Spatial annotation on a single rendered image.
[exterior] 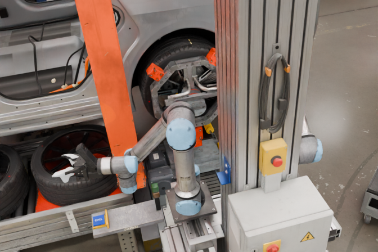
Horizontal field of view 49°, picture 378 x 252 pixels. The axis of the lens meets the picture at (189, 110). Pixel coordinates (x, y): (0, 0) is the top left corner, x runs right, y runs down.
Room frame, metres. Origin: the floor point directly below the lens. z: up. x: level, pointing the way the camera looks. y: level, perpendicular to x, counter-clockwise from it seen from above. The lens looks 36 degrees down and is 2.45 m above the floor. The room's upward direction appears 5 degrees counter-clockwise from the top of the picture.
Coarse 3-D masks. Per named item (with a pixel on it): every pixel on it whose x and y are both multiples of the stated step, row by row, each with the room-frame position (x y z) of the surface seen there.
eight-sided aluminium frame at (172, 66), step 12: (180, 60) 2.39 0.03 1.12; (192, 60) 2.40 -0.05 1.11; (204, 60) 2.37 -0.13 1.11; (168, 72) 2.32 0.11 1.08; (216, 72) 2.38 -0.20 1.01; (156, 84) 2.31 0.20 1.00; (156, 96) 2.30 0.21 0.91; (156, 108) 2.30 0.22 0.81; (216, 108) 2.40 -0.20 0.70; (204, 120) 2.37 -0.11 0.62
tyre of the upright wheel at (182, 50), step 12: (180, 36) 2.62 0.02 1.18; (192, 36) 2.63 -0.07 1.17; (156, 48) 2.56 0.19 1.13; (168, 48) 2.48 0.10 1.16; (180, 48) 2.44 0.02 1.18; (192, 48) 2.45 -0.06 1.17; (204, 48) 2.47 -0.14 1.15; (144, 60) 2.56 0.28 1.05; (156, 60) 2.43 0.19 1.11; (168, 60) 2.41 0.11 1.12; (144, 72) 2.45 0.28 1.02; (144, 84) 2.38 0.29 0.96; (144, 96) 2.37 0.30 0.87
